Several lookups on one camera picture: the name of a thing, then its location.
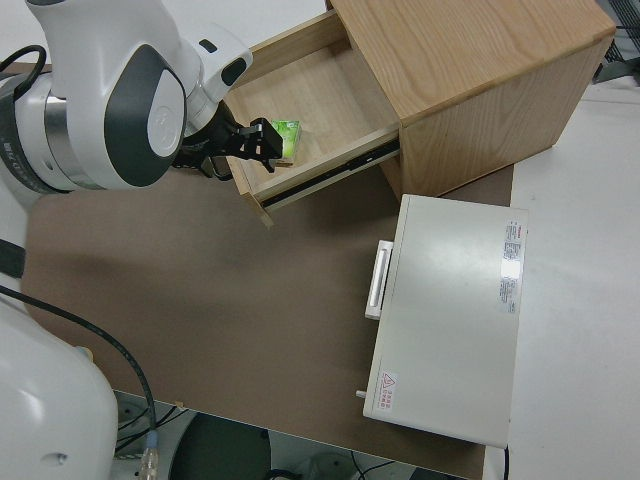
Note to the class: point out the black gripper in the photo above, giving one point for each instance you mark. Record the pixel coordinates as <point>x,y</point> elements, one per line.
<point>210,145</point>

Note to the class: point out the light wooden drawer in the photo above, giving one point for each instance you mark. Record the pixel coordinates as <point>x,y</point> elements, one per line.
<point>325,95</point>

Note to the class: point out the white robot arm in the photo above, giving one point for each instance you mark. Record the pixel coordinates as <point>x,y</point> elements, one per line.
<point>100,65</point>

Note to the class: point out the small green carton box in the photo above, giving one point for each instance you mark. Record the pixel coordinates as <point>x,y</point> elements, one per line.
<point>290,132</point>

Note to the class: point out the brown table mat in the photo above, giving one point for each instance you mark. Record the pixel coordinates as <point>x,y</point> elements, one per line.
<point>225,300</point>

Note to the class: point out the light wooden cabinet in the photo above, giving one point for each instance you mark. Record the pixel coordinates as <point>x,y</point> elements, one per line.
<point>475,75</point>

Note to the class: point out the white toaster oven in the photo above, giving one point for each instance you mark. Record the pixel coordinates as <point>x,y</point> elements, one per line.
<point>450,310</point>

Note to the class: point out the black mesh object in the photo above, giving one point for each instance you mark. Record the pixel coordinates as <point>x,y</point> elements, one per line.
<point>625,50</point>

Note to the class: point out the black metal drawer rail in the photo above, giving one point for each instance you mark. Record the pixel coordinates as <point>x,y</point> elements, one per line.
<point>325,176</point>

